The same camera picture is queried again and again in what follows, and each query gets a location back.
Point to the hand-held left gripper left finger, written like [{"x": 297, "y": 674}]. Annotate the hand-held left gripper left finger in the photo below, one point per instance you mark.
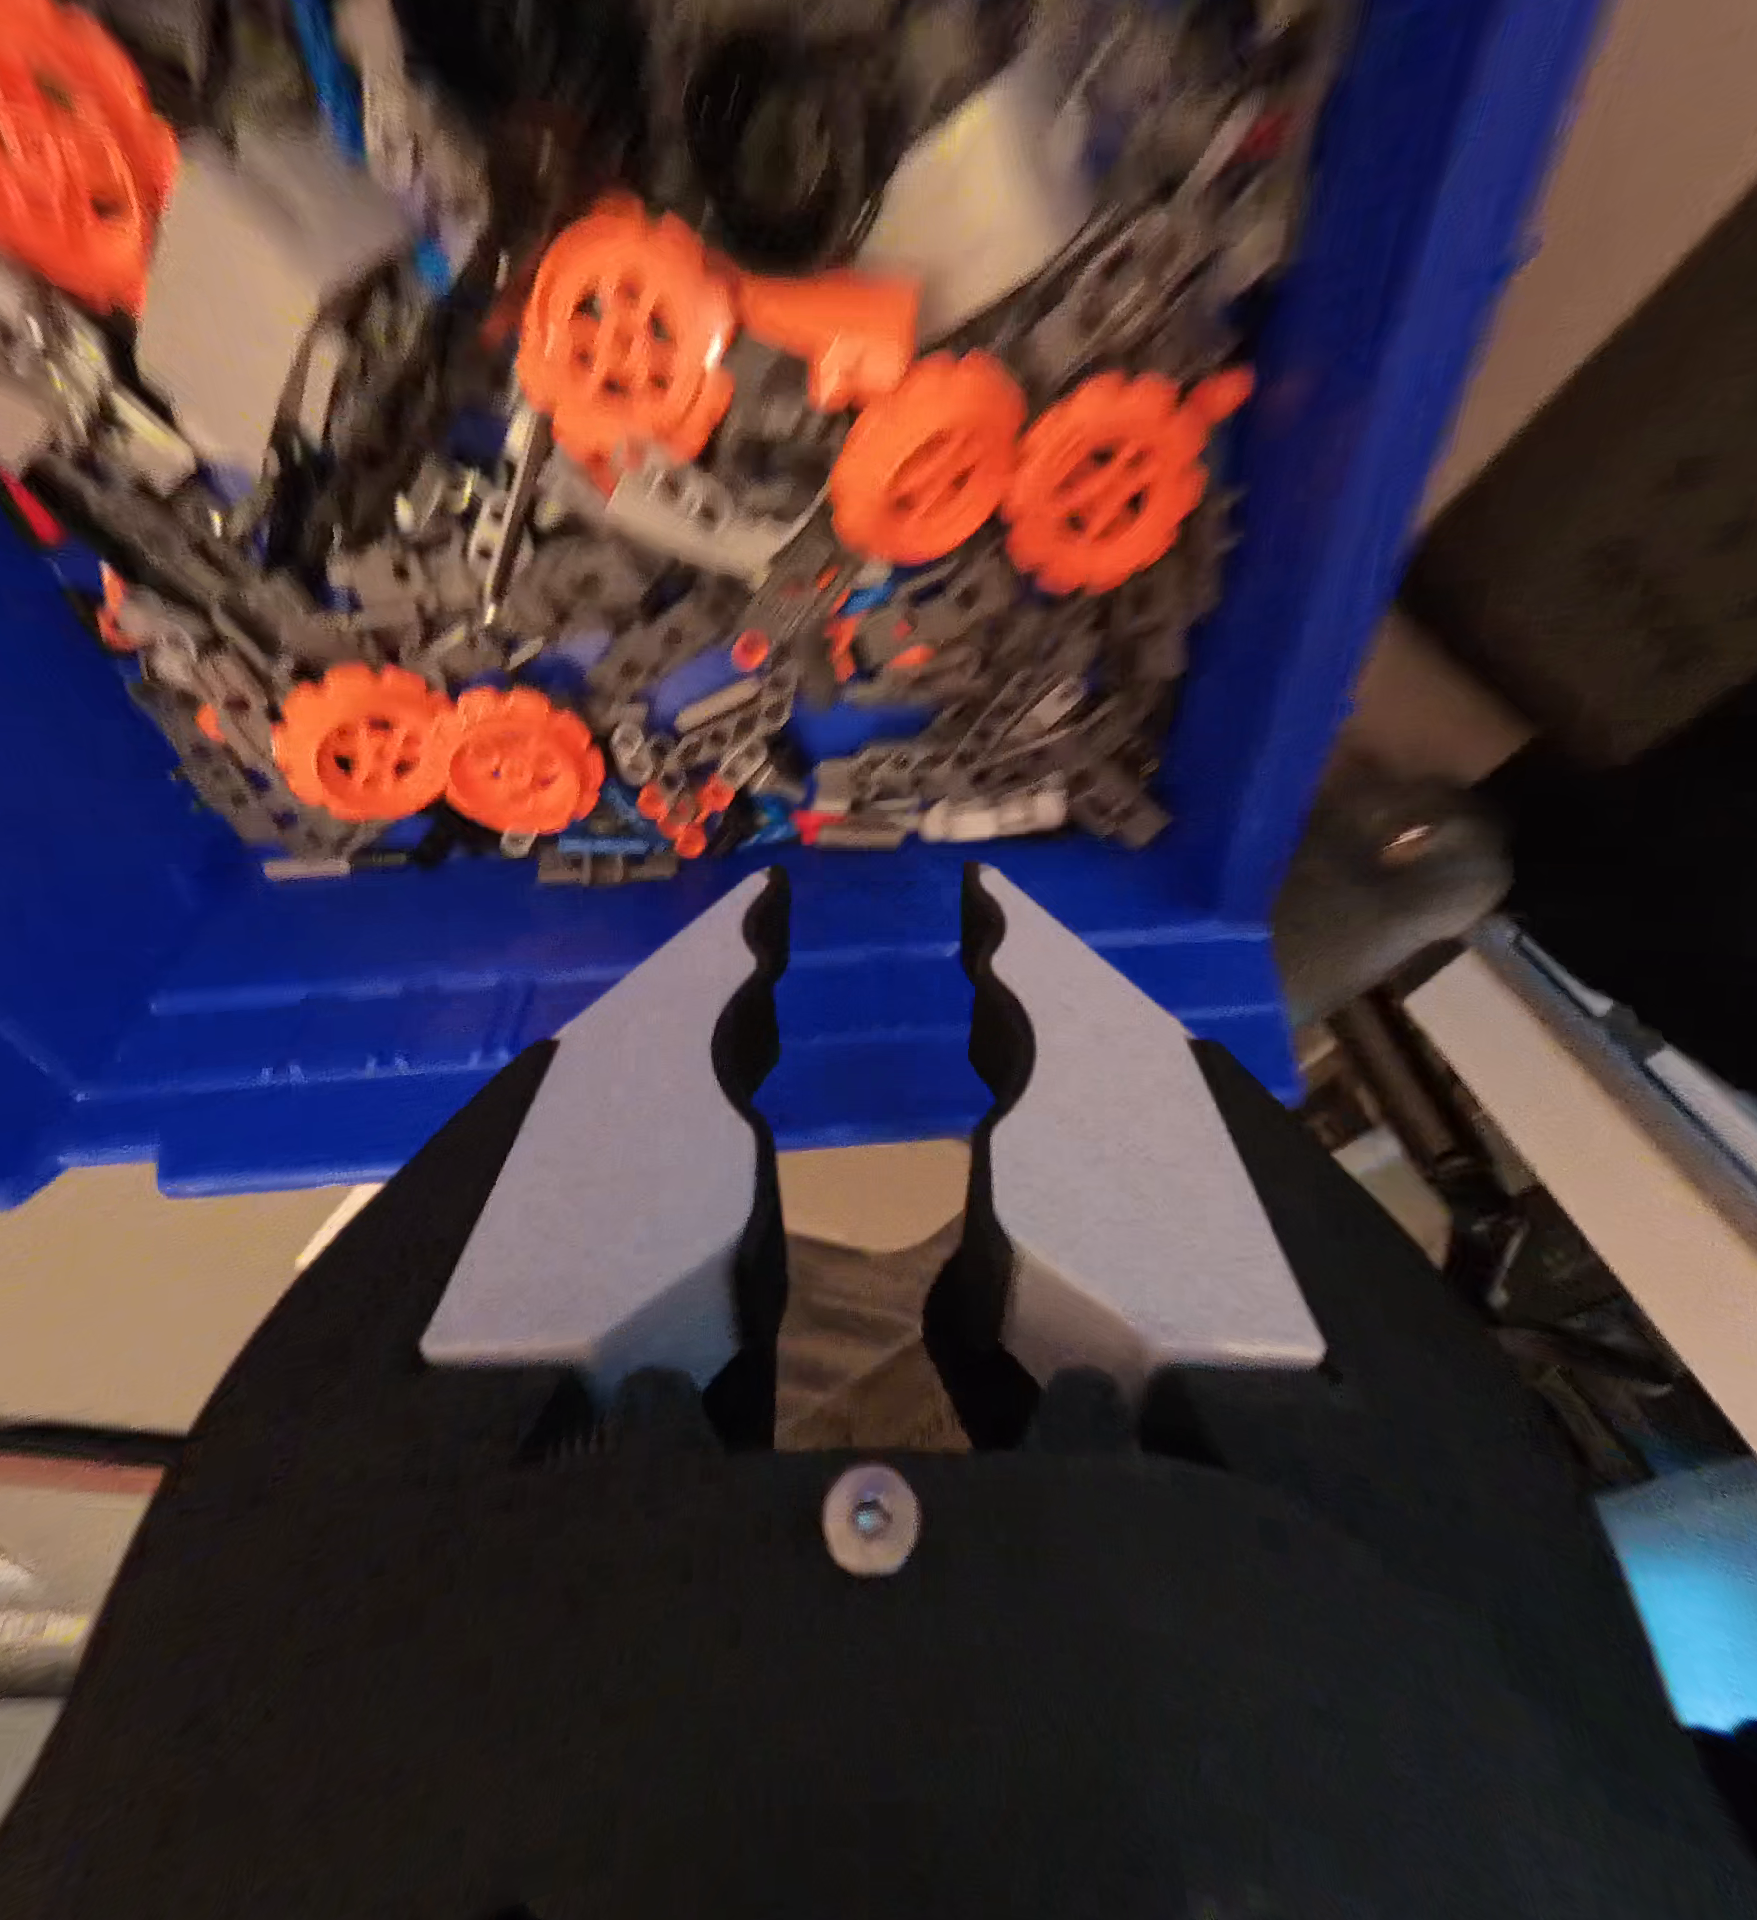
[{"x": 593, "y": 1201}]

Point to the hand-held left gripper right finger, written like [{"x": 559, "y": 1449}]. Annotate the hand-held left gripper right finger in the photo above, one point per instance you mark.
[{"x": 1148, "y": 1201}]

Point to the pile of small brick parts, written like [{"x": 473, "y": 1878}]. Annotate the pile of small brick parts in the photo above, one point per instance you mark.
[{"x": 669, "y": 450}]

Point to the blue bin with square tag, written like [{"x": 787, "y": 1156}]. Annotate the blue bin with square tag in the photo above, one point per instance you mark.
[{"x": 1329, "y": 450}]

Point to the grey armrest bracket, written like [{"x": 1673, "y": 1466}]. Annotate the grey armrest bracket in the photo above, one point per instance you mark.
[{"x": 1388, "y": 886}]

